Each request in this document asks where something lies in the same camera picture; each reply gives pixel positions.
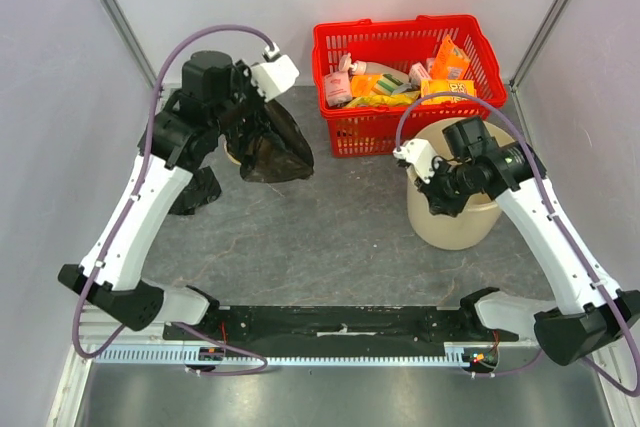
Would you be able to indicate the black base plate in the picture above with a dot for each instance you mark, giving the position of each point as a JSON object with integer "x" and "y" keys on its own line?
{"x": 345, "y": 331}

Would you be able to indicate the red plastic basket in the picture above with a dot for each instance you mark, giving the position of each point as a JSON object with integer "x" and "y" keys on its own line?
{"x": 398, "y": 44}

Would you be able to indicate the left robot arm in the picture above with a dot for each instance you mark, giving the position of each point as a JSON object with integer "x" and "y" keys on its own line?
{"x": 218, "y": 99}

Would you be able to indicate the beige trash bin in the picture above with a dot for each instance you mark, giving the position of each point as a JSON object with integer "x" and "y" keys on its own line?
{"x": 478, "y": 218}

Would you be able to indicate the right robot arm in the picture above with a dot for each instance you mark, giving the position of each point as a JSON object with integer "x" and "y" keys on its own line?
{"x": 590, "y": 310}

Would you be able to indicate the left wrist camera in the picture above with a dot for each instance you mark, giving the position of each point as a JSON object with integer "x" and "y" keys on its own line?
{"x": 275, "y": 75}

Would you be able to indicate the green yellow packet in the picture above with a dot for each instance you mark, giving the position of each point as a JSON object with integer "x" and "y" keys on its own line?
{"x": 386, "y": 84}

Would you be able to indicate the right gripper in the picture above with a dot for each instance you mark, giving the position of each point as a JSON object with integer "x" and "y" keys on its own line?
{"x": 435, "y": 187}

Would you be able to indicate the slotted cable duct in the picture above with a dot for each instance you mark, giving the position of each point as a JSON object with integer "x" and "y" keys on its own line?
{"x": 207, "y": 355}

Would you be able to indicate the pink pouch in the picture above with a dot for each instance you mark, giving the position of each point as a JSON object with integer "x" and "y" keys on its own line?
{"x": 337, "y": 88}

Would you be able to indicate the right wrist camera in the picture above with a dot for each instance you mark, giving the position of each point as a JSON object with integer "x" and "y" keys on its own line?
{"x": 418, "y": 154}

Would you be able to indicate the yellow snack box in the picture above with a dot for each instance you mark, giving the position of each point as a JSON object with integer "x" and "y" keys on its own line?
{"x": 433, "y": 86}

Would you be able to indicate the pink small packet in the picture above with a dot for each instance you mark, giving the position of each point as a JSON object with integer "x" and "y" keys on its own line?
{"x": 417, "y": 74}

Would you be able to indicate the masking tape roll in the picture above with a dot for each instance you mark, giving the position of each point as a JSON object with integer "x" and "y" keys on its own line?
{"x": 231, "y": 156}

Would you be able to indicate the yellow snack bag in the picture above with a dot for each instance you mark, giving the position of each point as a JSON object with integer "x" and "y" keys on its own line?
{"x": 400, "y": 99}

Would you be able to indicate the orange snack pack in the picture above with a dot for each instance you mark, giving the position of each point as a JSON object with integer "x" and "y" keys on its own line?
{"x": 365, "y": 85}

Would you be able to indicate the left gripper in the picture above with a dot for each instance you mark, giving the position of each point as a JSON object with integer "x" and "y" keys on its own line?
{"x": 242, "y": 73}

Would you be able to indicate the pink capped bottle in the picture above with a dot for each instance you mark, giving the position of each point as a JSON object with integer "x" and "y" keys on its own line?
{"x": 358, "y": 67}

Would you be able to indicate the black trash bag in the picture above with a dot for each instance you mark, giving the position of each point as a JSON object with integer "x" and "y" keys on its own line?
{"x": 281, "y": 155}
{"x": 203, "y": 189}

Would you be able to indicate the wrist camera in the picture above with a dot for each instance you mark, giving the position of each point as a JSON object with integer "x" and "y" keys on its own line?
{"x": 418, "y": 154}
{"x": 275, "y": 75}

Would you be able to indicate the orange carton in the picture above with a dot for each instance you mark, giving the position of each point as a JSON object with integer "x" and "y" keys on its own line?
{"x": 451, "y": 62}

